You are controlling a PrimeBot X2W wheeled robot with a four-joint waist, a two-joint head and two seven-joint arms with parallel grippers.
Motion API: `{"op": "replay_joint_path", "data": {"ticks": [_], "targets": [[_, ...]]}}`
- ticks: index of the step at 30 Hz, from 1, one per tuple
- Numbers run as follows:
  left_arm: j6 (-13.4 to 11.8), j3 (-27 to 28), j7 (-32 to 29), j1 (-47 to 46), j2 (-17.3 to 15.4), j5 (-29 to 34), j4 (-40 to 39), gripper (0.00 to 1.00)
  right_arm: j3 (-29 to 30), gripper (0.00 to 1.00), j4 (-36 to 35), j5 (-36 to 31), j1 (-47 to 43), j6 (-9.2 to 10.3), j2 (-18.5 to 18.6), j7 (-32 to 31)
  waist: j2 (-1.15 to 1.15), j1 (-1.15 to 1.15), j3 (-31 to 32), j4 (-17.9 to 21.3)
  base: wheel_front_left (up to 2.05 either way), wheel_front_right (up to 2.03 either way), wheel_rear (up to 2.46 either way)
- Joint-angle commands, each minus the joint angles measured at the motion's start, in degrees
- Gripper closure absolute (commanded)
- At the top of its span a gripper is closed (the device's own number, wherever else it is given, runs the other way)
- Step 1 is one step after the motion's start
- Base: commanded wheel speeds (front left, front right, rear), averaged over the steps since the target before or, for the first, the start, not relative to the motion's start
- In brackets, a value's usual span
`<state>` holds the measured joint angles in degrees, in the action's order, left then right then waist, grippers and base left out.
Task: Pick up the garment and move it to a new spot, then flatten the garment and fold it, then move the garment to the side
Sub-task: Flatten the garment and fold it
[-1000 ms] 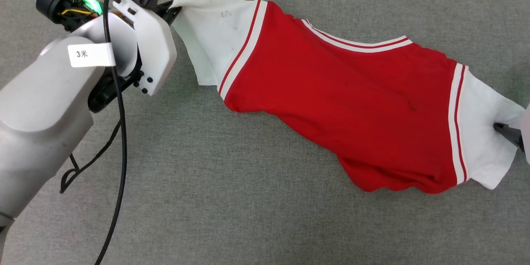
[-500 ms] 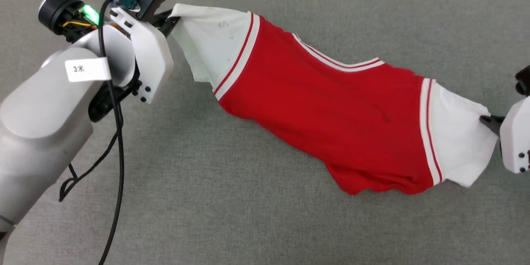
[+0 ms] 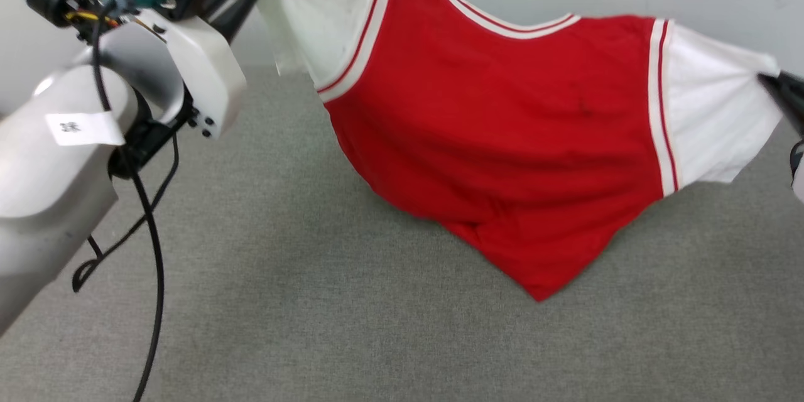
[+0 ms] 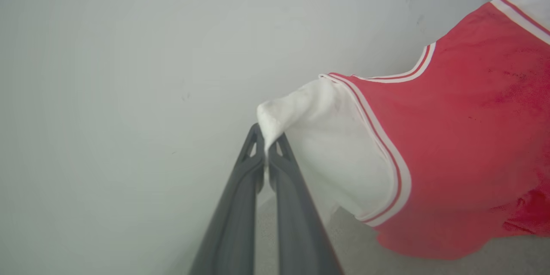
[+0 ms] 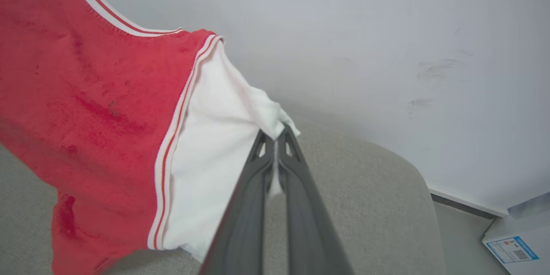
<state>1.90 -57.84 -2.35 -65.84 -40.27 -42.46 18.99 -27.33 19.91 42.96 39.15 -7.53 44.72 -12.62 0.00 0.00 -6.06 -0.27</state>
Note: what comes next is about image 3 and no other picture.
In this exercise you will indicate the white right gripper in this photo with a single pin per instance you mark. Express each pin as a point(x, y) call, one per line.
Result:
point(799, 185)

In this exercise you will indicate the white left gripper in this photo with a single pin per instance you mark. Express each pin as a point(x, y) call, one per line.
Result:
point(201, 69)

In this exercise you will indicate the red and white shirt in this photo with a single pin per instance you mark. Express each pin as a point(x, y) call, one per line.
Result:
point(490, 138)

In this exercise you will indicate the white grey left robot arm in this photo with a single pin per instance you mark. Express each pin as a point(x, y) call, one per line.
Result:
point(44, 188)

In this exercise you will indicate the grey fabric sofa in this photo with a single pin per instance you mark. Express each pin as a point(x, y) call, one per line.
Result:
point(314, 326)

